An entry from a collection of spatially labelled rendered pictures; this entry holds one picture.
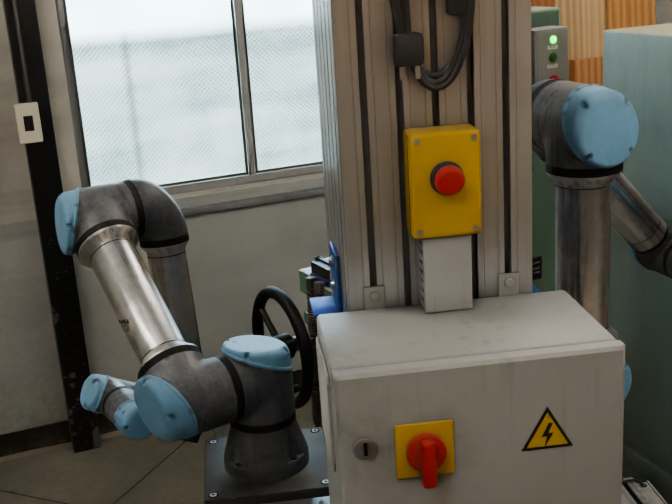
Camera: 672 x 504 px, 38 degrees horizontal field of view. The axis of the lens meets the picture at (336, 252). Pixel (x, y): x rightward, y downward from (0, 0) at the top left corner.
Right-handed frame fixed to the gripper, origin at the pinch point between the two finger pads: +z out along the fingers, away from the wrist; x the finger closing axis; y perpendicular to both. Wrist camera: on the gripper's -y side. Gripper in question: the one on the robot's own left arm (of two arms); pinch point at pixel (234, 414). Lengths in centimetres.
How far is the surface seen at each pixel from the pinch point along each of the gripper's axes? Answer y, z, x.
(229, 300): -13, 74, -137
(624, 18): -170, 167, -85
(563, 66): -100, 40, 19
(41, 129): -48, -15, -139
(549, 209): -70, 59, 13
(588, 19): -164, 156, -92
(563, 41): -105, 37, 20
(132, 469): 52, 49, -120
